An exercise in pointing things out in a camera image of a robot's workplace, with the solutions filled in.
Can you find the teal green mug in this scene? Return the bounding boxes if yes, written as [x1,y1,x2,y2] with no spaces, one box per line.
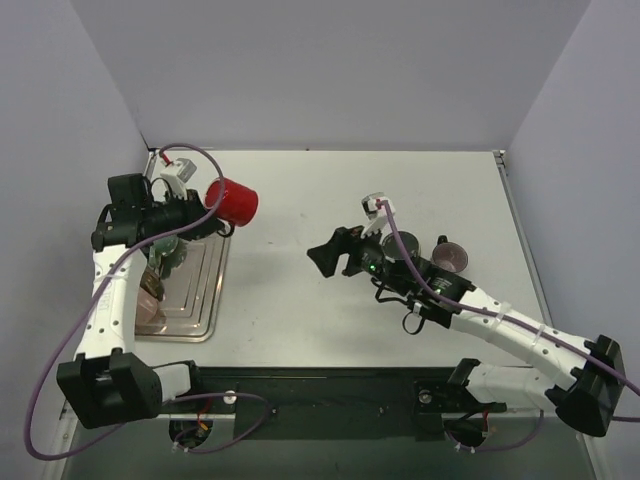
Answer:
[148,235,188,279]

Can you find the red mug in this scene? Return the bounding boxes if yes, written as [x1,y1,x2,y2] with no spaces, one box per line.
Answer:
[204,178,259,238]

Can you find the lavender mug with black handle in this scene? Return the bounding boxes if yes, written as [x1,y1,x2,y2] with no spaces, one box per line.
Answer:
[431,235,469,273]

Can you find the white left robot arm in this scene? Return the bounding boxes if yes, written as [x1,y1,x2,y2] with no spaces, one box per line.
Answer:
[56,173,222,429]

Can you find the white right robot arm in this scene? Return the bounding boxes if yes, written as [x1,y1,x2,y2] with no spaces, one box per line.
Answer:
[307,227,624,437]

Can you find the brown striped mug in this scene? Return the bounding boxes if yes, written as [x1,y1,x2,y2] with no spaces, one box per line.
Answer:
[140,268,165,301]

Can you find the pink mug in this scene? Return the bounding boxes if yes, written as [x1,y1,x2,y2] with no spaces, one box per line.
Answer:
[135,289,166,332]

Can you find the stainless steel tray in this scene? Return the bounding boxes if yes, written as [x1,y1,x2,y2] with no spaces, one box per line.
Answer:
[135,235,231,343]

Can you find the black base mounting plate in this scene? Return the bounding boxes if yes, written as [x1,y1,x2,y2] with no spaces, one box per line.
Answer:
[163,367,506,441]

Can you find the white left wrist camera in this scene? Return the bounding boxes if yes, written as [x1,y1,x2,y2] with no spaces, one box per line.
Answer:
[160,158,197,198]

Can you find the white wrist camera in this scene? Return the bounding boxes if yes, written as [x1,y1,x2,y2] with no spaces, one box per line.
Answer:
[160,158,197,198]
[361,192,396,238]

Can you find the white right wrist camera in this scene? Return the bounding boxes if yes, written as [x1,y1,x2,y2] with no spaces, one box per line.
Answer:
[361,192,396,238]

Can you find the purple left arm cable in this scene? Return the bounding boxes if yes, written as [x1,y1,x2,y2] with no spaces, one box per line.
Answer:
[22,142,276,460]

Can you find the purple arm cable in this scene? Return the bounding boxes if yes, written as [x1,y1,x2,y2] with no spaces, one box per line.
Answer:
[377,198,640,454]
[22,142,276,460]

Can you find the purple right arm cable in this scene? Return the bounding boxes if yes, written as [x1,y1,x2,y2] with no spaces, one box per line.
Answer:
[377,198,640,454]

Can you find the aluminium table edge rail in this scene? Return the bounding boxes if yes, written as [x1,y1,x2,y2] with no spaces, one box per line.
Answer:
[492,150,554,328]

